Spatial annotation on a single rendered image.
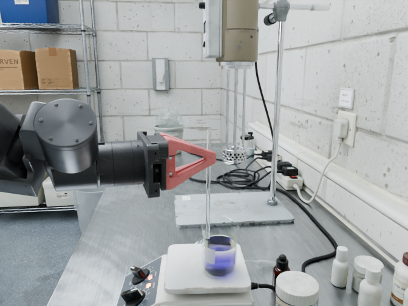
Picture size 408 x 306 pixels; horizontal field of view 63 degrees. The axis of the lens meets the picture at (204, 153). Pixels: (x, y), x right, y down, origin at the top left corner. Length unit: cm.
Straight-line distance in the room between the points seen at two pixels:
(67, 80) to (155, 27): 83
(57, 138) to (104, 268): 41
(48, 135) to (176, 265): 28
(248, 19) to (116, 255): 59
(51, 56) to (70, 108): 226
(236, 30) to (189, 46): 207
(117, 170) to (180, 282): 18
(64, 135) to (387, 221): 63
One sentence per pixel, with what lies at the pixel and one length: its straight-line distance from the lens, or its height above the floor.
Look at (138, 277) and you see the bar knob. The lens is 57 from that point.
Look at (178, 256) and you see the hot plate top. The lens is 54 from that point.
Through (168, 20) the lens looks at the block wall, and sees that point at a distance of 288.
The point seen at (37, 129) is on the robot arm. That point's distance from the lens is 35.
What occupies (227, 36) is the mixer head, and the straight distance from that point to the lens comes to 81.
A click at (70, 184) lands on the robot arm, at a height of 99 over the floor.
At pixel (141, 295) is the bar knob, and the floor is 81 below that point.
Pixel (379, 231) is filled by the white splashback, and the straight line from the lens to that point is 79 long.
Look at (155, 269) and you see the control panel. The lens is 57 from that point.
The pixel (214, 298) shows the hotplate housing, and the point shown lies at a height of 82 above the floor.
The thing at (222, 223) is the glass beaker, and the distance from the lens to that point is 51.
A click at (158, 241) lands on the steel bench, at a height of 75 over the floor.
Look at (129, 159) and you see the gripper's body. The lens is 41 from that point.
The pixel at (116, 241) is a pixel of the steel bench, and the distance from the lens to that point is 79.
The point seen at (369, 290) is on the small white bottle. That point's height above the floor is 80.
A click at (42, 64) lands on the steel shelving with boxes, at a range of 263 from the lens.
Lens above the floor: 112
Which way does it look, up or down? 14 degrees down
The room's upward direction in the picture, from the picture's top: straight up
